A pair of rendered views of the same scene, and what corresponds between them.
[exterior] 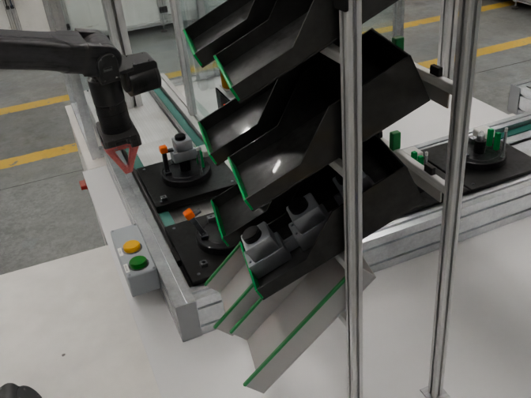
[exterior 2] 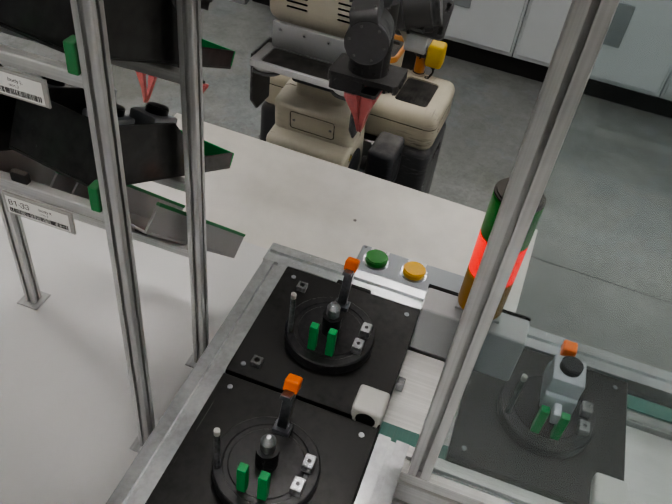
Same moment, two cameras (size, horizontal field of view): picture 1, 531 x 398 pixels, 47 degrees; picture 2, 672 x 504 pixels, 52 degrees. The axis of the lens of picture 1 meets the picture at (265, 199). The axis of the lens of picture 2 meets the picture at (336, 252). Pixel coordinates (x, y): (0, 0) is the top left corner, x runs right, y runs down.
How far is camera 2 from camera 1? 1.62 m
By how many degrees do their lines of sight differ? 89
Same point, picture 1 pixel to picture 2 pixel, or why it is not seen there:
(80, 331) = (373, 241)
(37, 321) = (422, 227)
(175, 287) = (306, 264)
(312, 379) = (108, 317)
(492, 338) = not seen: outside the picture
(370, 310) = (98, 433)
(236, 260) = (217, 237)
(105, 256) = not seen: hidden behind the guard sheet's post
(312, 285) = not seen: hidden behind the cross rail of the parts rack
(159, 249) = (388, 292)
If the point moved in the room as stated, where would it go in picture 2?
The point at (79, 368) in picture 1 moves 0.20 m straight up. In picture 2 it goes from (326, 219) to (336, 140)
